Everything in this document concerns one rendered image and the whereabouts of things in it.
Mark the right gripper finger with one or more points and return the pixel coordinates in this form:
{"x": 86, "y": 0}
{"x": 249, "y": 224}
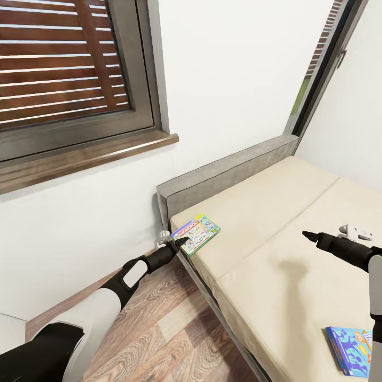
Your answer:
{"x": 311, "y": 236}

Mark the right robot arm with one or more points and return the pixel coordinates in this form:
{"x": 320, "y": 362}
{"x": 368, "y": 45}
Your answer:
{"x": 346, "y": 247}

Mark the board game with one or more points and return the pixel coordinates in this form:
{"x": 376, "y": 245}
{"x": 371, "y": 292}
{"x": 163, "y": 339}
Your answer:
{"x": 353, "y": 348}
{"x": 200, "y": 231}

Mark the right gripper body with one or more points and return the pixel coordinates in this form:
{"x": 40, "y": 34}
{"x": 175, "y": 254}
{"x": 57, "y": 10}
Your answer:
{"x": 338, "y": 246}

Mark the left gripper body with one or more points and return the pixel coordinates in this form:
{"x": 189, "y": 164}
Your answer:
{"x": 167, "y": 253}

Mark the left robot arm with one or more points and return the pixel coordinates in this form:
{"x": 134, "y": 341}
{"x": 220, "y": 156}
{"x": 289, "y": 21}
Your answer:
{"x": 62, "y": 350}

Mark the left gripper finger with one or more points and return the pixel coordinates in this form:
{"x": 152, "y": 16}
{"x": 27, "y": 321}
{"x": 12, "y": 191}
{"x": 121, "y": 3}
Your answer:
{"x": 181, "y": 241}

